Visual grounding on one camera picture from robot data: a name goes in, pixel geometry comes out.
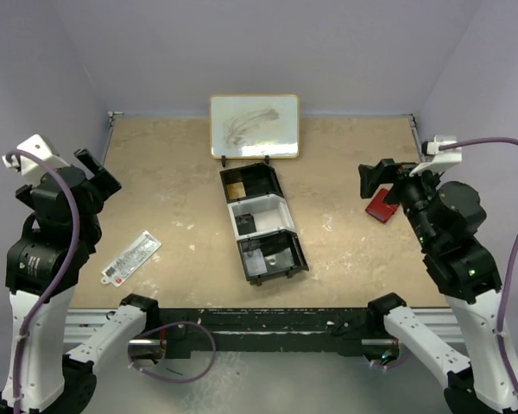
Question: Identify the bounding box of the silver credit card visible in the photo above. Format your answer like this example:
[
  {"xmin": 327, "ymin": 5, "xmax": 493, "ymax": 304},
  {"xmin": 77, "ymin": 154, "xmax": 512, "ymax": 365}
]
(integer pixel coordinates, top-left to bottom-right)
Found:
[{"xmin": 243, "ymin": 249, "xmax": 267, "ymax": 277}]

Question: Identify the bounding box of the gold credit card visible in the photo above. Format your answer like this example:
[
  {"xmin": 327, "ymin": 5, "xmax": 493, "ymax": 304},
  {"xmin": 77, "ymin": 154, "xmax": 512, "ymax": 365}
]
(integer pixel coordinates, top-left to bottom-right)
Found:
[{"xmin": 226, "ymin": 182, "xmax": 246, "ymax": 200}]

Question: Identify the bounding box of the black card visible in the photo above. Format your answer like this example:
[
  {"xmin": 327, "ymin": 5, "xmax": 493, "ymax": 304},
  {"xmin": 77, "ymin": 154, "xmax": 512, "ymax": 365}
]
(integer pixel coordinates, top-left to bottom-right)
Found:
[{"xmin": 235, "ymin": 214, "xmax": 256, "ymax": 235}]

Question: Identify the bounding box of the red card holder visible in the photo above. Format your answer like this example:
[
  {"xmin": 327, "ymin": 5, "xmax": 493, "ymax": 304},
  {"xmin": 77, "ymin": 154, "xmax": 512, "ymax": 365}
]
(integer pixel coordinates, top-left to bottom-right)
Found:
[{"xmin": 365, "ymin": 188, "xmax": 399, "ymax": 223}]

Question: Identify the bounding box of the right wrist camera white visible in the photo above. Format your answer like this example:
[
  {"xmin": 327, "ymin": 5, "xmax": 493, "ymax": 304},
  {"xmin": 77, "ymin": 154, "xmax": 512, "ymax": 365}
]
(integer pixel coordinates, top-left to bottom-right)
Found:
[{"xmin": 409, "ymin": 134, "xmax": 462, "ymax": 177}]

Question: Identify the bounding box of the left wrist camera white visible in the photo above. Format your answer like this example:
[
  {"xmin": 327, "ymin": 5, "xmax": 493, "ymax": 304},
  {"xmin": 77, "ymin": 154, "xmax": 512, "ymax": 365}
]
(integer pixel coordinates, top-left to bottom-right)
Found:
[{"xmin": 2, "ymin": 134, "xmax": 69, "ymax": 185}]

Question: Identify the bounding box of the black white three-bin organizer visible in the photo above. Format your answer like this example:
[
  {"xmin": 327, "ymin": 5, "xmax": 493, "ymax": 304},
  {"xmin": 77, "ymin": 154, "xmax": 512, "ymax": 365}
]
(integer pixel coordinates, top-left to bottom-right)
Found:
[{"xmin": 219, "ymin": 162, "xmax": 309, "ymax": 286}]

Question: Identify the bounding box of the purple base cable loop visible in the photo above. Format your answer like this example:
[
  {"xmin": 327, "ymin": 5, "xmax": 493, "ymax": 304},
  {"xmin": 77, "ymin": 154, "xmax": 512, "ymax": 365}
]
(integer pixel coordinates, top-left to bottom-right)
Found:
[{"xmin": 127, "ymin": 321, "xmax": 218, "ymax": 384}]

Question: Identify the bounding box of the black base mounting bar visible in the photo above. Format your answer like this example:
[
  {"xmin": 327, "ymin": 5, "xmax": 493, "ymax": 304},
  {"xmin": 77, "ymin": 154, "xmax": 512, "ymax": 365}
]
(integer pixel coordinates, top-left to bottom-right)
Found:
[{"xmin": 157, "ymin": 307, "xmax": 396, "ymax": 359}]

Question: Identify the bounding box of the small whiteboard with stand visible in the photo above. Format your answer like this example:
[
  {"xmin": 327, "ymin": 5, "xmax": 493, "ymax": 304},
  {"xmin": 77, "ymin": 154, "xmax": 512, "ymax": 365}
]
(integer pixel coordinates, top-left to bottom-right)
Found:
[{"xmin": 209, "ymin": 94, "xmax": 300, "ymax": 160}]

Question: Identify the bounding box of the silver foil packet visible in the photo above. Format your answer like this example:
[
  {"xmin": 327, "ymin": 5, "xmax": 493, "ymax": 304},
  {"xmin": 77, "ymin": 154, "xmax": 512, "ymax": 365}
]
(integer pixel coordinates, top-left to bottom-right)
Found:
[{"xmin": 100, "ymin": 230, "xmax": 161, "ymax": 287}]

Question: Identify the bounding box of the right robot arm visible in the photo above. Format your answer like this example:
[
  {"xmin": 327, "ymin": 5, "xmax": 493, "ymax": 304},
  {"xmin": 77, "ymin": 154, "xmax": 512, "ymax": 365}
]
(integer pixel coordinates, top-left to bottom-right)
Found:
[{"xmin": 358, "ymin": 159, "xmax": 518, "ymax": 413}]

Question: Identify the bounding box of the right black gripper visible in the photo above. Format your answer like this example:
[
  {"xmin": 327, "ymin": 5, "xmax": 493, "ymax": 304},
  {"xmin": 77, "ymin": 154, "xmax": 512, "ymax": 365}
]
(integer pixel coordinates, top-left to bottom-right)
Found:
[{"xmin": 358, "ymin": 156, "xmax": 442, "ymax": 247}]

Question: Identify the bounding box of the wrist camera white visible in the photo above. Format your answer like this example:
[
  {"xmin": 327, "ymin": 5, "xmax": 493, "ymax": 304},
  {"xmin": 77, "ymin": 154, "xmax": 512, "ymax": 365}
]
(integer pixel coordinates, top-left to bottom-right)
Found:
[
  {"xmin": 2, "ymin": 134, "xmax": 69, "ymax": 185},
  {"xmin": 409, "ymin": 134, "xmax": 462, "ymax": 177}
]

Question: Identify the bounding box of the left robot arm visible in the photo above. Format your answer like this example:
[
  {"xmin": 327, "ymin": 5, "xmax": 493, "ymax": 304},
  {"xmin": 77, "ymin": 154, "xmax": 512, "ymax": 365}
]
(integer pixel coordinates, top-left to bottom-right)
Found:
[{"xmin": 0, "ymin": 149, "xmax": 161, "ymax": 413}]

